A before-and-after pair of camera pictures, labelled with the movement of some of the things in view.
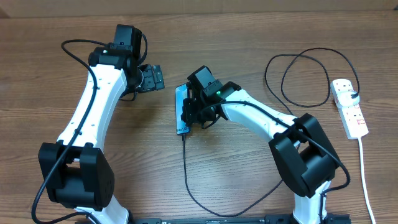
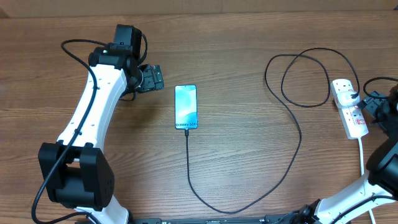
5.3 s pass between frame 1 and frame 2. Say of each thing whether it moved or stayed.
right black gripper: moved
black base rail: stayed
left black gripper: stayed
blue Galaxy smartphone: stayed
